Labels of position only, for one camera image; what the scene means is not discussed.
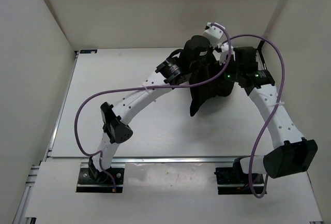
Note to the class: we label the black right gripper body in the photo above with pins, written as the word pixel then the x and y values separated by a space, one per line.
pixel 238 70

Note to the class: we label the aluminium right side rail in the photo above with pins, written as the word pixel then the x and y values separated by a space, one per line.
pixel 260 52

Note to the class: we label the black pleated skirt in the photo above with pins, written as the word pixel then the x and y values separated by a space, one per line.
pixel 219 87

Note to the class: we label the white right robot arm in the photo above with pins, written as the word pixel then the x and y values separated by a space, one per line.
pixel 292 153

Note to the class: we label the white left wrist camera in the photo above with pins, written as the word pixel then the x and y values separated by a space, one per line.
pixel 213 32

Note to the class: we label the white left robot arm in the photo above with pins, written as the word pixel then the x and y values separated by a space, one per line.
pixel 175 70

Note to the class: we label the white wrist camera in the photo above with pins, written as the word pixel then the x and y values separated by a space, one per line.
pixel 213 32
pixel 223 49

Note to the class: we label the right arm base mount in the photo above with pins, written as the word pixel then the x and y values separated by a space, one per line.
pixel 231 180

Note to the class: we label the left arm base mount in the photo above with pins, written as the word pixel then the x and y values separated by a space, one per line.
pixel 90 180

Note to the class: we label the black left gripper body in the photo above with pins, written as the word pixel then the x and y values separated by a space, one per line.
pixel 195 70

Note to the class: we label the blue label left corner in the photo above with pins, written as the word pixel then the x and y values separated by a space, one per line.
pixel 88 51

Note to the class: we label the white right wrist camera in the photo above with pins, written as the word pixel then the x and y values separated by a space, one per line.
pixel 223 49

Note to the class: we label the aluminium front rail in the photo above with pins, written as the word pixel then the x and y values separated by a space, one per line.
pixel 208 159

